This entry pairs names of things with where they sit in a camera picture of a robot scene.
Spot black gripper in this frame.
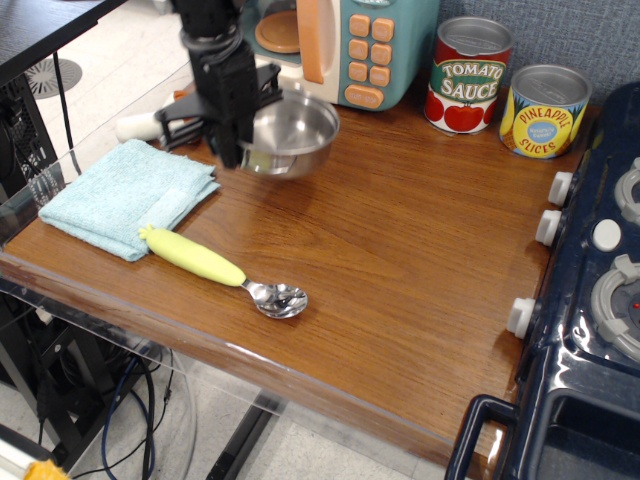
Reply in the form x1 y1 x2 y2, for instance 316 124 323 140
153 42 285 170

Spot stainless steel pot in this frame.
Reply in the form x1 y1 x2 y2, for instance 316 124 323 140
240 90 340 180

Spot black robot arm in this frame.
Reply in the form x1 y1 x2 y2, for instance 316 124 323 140
154 1 282 169

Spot toy mushroom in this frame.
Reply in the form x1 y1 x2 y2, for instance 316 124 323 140
115 111 202 149

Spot light blue folded cloth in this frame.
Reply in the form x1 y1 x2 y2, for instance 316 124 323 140
39 140 219 262

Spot toy microwave oven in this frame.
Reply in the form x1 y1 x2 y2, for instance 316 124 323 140
241 1 440 111

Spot black desk at left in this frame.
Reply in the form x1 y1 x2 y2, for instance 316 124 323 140
1 1 122 201

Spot tomato sauce can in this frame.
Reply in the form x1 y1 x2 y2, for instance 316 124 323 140
424 16 514 134

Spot pineapple slices can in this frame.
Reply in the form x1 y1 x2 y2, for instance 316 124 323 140
499 64 592 160

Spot white stove knob middle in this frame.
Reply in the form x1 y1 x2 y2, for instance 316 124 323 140
535 210 562 247

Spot white stove knob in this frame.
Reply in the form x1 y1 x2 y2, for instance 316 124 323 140
506 298 536 339
535 210 562 247
548 171 573 207

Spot white stove knob upper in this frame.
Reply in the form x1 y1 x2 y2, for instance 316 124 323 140
548 171 573 207

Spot black table leg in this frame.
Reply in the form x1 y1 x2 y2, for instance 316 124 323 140
206 406 272 480

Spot white stove knob lower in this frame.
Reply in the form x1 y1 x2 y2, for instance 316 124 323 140
506 298 536 339

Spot dark blue toy stove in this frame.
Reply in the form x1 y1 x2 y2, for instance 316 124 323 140
446 83 639 479

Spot yellow handled metal spoon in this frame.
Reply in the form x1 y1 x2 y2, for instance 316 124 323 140
139 225 309 319

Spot black cable under table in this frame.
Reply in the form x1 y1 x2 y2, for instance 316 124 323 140
69 349 176 480

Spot blue cable under table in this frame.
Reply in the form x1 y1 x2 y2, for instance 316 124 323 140
101 357 157 480

